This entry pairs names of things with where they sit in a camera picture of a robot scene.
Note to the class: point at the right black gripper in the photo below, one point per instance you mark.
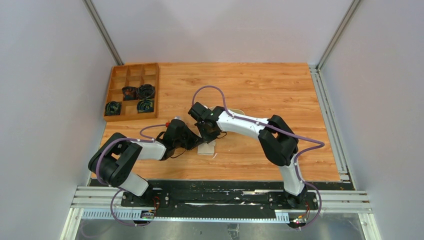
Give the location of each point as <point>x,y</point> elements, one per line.
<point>205,131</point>

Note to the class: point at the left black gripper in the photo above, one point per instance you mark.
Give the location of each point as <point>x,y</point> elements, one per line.
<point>191,141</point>

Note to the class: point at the beige leather card holder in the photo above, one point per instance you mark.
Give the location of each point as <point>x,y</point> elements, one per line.
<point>207,149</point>

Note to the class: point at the beige oval plastic tray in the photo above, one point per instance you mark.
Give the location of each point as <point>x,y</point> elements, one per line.
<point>231,110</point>

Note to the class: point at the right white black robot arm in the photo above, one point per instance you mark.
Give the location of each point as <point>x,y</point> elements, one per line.
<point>275,137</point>

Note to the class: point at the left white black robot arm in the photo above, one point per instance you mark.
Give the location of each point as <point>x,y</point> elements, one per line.
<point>114,161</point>

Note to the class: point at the rolled dark belt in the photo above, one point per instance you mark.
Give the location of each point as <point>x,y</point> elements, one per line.
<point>145,91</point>
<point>113,108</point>
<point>145,106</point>
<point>129,93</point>

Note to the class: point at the wooden compartment organizer box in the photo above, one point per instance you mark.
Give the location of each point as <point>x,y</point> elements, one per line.
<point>132,75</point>

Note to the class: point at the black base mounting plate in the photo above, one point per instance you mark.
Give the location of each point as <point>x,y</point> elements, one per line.
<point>221,199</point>

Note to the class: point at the aluminium front rail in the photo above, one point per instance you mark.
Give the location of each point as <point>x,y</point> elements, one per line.
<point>99,203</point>

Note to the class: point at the left aluminium frame post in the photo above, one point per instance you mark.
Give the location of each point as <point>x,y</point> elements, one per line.
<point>92,11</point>

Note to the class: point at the aluminium frame post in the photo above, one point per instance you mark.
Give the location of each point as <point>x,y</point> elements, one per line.
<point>92,11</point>
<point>338,33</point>

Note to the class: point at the right aluminium frame post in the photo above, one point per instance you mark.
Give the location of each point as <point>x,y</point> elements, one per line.
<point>338,33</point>

